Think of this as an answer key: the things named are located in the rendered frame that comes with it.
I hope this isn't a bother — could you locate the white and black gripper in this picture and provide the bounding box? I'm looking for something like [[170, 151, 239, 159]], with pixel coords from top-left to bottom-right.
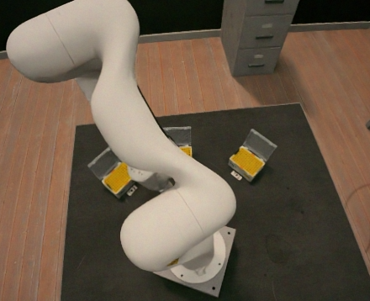
[[158, 180, 173, 193]]

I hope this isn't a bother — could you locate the yellow plate with black holes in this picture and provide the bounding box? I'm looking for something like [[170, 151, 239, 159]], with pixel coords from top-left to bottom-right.
[[231, 148, 264, 176], [180, 147, 192, 157], [104, 163, 131, 193]]

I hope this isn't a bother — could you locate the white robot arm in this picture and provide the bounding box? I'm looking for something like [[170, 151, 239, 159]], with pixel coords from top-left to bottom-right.
[[7, 0, 236, 283]]

